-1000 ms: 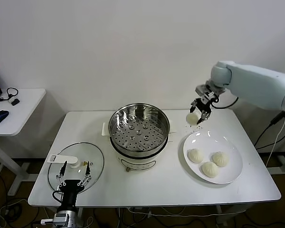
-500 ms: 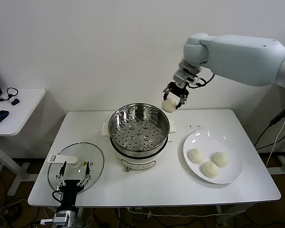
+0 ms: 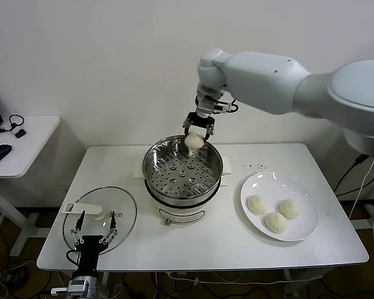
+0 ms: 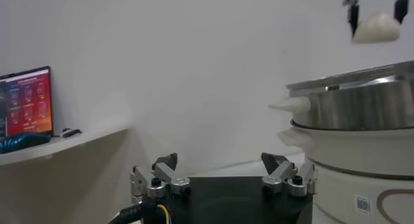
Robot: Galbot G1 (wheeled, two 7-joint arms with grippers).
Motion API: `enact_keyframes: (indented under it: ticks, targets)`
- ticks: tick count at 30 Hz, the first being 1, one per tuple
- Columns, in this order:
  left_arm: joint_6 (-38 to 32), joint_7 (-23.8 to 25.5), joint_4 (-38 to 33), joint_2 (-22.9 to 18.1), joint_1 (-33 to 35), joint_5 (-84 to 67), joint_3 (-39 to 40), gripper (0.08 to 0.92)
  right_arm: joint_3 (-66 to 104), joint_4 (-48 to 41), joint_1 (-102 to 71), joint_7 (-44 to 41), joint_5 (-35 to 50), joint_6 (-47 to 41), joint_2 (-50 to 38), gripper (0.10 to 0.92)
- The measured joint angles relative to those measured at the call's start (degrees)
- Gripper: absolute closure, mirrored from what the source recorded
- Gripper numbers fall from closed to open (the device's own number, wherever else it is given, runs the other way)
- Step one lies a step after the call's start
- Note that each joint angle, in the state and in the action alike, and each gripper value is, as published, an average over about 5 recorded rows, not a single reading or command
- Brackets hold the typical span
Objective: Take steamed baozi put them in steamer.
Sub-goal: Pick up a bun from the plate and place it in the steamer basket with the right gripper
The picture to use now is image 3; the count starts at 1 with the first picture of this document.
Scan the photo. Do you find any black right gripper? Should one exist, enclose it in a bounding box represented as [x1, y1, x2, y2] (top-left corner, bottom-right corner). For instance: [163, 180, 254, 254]
[183, 111, 216, 143]

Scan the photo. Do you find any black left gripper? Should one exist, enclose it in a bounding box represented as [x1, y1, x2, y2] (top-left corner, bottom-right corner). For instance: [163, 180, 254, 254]
[70, 210, 119, 272]

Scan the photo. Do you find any white steamed baozi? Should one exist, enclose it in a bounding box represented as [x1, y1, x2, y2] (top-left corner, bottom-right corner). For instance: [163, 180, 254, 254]
[278, 199, 300, 219]
[247, 194, 269, 216]
[184, 132, 204, 150]
[264, 212, 289, 234]

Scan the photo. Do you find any stainless steel steamer basket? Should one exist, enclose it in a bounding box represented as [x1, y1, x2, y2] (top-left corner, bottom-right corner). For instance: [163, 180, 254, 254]
[133, 135, 232, 201]

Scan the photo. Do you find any white electric cooker base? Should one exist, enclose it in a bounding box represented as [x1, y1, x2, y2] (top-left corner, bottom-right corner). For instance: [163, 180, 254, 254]
[143, 177, 228, 225]

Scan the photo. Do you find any white round plate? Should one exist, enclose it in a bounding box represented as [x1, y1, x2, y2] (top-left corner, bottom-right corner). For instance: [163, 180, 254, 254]
[239, 171, 319, 242]

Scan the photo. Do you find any white side table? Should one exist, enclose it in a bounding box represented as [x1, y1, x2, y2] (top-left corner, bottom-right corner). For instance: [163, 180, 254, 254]
[0, 115, 62, 257]

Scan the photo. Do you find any white stand foot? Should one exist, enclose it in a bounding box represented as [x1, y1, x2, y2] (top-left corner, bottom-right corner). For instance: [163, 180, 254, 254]
[350, 199, 374, 230]

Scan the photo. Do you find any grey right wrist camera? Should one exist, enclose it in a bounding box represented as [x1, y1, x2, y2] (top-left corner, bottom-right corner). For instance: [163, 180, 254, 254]
[216, 99, 233, 115]

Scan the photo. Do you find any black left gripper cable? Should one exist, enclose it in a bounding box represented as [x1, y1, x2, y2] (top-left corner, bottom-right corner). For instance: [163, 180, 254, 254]
[65, 249, 82, 269]

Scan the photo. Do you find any glass lid with white handle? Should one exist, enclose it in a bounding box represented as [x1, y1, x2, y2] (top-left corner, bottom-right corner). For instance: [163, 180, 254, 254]
[62, 186, 138, 254]

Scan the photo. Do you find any black earphone cable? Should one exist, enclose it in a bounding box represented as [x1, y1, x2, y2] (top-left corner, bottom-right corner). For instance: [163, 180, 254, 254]
[0, 114, 25, 134]

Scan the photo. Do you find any black power cable with adapter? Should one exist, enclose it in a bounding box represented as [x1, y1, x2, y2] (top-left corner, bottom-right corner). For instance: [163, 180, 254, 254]
[333, 154, 374, 197]

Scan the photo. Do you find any white hanging cable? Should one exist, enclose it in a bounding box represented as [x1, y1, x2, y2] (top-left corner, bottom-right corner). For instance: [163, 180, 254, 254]
[350, 156, 374, 219]

